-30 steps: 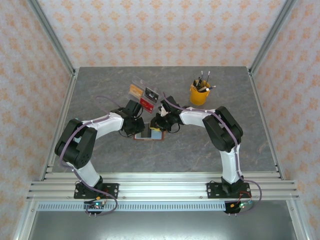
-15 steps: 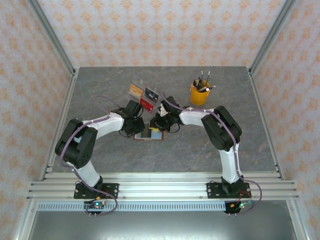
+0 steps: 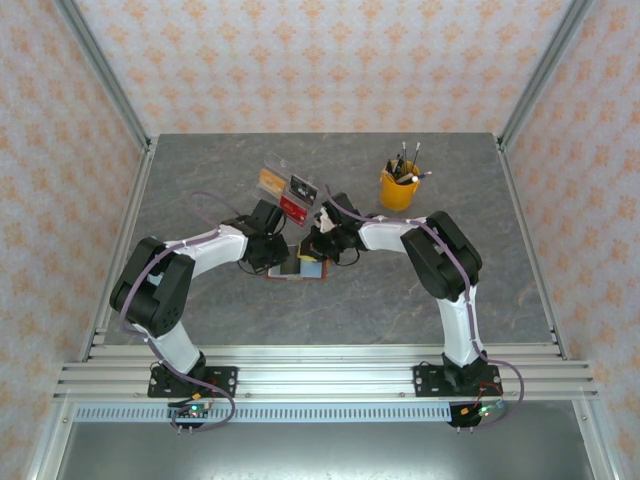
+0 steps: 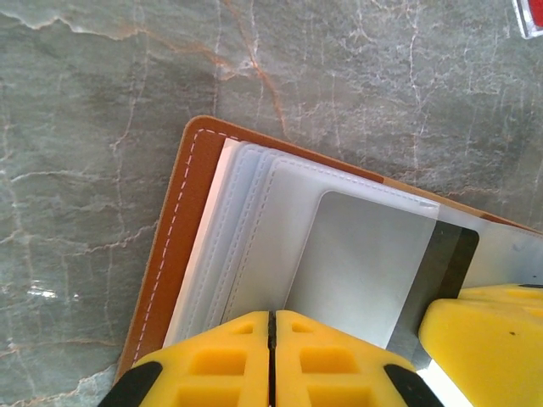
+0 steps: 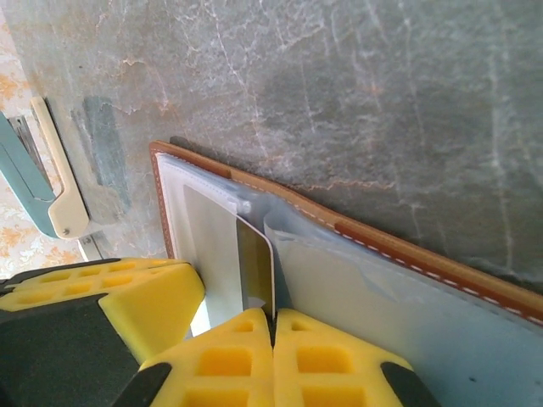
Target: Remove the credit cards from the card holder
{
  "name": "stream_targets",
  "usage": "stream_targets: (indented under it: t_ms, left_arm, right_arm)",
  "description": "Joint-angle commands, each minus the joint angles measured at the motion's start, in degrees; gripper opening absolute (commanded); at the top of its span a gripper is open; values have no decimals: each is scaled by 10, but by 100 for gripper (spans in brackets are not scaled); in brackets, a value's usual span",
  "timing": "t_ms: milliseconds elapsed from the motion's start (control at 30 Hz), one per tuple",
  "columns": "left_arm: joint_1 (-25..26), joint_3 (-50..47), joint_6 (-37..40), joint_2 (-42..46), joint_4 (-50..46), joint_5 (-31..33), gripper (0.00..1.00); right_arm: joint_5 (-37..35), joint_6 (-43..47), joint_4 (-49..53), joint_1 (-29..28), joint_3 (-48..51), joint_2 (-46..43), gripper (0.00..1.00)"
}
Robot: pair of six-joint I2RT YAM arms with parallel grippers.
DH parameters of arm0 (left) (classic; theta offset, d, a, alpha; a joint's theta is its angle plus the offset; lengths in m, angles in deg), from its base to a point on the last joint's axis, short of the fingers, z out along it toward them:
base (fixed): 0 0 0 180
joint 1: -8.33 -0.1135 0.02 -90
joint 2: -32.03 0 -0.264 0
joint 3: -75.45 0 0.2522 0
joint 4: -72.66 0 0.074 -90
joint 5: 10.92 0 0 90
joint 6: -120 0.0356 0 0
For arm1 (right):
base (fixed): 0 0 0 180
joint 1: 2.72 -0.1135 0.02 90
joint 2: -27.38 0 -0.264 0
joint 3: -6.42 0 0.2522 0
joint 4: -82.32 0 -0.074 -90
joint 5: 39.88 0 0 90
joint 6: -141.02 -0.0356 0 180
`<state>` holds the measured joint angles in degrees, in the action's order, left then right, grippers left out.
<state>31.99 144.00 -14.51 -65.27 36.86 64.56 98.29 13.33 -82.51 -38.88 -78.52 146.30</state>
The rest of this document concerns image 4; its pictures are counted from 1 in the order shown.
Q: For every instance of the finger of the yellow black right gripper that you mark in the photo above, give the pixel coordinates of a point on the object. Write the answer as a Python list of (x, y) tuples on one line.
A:
[(488, 352)]

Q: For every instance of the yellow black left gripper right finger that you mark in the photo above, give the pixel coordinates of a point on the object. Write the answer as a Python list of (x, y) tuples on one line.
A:
[(331, 364)]

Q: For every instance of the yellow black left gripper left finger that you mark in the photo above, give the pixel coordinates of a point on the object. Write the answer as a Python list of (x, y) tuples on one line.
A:
[(212, 360)]

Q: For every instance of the silver credit card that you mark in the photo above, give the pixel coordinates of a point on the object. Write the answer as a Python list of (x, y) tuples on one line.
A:
[(360, 263)]

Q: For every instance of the brown leather card holder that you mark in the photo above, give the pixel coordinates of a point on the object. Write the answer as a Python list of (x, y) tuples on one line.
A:
[(191, 212)]

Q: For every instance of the clear acrylic card stand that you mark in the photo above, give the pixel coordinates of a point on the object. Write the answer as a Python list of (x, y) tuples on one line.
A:
[(522, 25)]

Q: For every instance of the red card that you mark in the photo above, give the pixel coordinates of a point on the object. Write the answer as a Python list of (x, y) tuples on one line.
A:
[(536, 10)]

